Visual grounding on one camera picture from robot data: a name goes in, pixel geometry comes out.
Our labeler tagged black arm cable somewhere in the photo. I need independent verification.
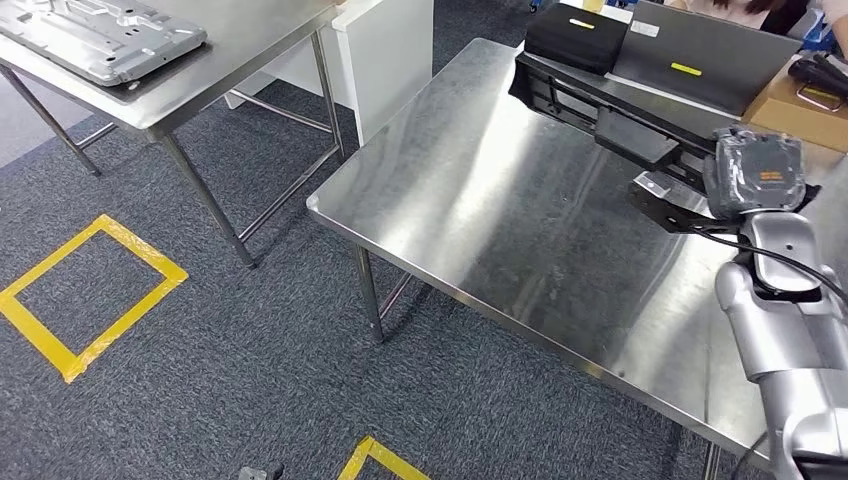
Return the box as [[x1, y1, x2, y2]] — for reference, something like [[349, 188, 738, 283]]
[[688, 228, 848, 480]]

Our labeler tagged brown cardboard box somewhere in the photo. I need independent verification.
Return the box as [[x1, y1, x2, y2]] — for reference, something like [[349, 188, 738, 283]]
[[741, 56, 848, 155]]

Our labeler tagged black case with yellow label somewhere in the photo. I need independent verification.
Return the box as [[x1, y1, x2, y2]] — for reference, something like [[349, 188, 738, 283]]
[[523, 1, 631, 75]]

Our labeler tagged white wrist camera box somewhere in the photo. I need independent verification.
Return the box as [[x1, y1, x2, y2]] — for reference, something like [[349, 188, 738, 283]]
[[632, 170, 713, 215]]

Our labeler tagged person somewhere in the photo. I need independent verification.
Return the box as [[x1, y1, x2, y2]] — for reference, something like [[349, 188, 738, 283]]
[[665, 0, 848, 41]]

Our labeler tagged grey panel with yellow label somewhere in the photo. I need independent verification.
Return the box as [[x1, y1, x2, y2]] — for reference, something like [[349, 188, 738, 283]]
[[609, 0, 803, 117]]

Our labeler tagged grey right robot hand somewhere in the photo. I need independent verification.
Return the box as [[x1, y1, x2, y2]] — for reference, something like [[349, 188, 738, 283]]
[[703, 127, 808, 222]]

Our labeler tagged yellow floor tape square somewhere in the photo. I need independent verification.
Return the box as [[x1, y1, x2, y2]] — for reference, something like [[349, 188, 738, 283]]
[[0, 213, 190, 386], [337, 435, 432, 480]]

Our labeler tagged pink rimmed rectangular frame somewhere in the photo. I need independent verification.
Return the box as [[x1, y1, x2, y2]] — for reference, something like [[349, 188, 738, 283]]
[[794, 84, 846, 113]]

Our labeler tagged stainless steel workbench table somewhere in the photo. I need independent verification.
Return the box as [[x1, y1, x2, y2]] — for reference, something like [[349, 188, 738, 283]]
[[305, 37, 848, 480]]

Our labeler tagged black hand tool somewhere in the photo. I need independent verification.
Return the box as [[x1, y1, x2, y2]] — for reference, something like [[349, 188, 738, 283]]
[[788, 54, 848, 101]]

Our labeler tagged long black plastic part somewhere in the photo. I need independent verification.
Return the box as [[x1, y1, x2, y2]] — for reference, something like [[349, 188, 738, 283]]
[[508, 51, 720, 197]]

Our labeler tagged grey sheet metal panel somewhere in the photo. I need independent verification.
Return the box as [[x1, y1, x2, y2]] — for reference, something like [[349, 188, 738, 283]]
[[0, 0, 209, 87]]

